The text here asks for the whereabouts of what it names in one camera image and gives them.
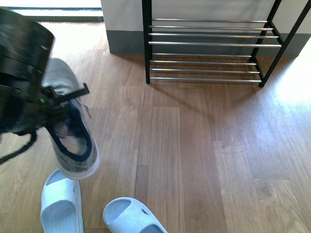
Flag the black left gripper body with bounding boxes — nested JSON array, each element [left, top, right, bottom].
[[0, 9, 68, 135]]

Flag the black metal shoe rack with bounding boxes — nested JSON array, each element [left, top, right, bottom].
[[142, 0, 311, 87]]

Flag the dark window frame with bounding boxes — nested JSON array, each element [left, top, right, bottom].
[[2, 6, 104, 22]]

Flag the grey sneaker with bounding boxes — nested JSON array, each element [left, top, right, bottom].
[[43, 58, 100, 180]]

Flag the white slide sandal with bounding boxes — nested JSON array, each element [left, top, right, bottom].
[[40, 169, 84, 233], [103, 197, 167, 233]]

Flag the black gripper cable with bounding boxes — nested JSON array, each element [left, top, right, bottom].
[[0, 130, 37, 166]]

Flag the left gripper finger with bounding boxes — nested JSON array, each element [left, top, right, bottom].
[[54, 83, 89, 104]]

